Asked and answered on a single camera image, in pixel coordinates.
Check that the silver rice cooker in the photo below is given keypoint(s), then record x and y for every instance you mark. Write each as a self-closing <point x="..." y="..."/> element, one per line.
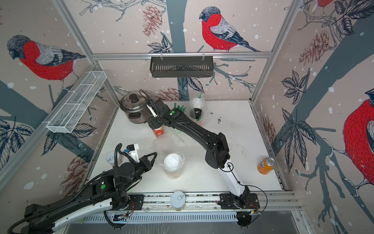
<point x="135" y="107"/>

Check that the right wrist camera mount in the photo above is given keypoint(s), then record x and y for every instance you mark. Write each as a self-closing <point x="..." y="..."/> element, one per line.
<point x="150" y="107"/>

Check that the clear plastic carrier bag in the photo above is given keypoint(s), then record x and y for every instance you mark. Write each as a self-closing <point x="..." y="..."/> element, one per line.
<point x="205" y="108"/>

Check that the white mesh wall shelf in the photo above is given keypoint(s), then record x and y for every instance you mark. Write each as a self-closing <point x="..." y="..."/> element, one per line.
<point x="68" y="116"/>

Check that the white can left side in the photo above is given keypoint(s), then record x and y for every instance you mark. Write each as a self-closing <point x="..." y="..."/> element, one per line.
<point x="111" y="159"/>

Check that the yellow cup white lid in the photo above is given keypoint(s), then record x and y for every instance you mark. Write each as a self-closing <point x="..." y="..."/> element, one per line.
<point x="173" y="165"/>

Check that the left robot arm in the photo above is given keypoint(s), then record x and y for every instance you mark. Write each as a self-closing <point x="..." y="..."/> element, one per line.
<point x="107" y="191"/>

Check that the green straw holder cup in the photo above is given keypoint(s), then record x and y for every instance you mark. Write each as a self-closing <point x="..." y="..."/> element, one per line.
<point x="181" y="108"/>

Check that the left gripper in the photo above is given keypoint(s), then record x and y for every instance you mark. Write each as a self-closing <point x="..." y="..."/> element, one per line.
<point x="146" y="163"/>

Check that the red cup black lid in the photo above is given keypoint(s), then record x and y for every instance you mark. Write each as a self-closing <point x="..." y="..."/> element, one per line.
<point x="197" y="114"/>
<point x="158" y="131"/>

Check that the can on front rail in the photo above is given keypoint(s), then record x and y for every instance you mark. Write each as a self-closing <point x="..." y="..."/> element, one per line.
<point x="178" y="200"/>

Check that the red cup black lid front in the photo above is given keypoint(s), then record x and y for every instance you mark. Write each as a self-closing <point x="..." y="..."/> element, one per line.
<point x="197" y="114"/>

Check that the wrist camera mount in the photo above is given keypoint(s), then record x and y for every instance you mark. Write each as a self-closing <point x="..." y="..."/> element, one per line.
<point x="150" y="107"/>
<point x="131" y="151"/>

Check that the orange drink can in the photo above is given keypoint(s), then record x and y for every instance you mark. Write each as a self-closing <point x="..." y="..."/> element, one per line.
<point x="266" y="165"/>

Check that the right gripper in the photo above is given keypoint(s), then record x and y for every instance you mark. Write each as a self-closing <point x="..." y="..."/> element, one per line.
<point x="153" y="123"/>

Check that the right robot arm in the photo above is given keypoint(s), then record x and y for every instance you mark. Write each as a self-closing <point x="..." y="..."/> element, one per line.
<point x="216" y="146"/>

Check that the black hanging wire basket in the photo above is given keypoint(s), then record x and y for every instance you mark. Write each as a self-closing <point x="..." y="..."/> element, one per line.
<point x="182" y="67"/>

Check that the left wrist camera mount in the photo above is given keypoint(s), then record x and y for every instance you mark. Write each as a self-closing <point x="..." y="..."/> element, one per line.
<point x="131" y="151"/>

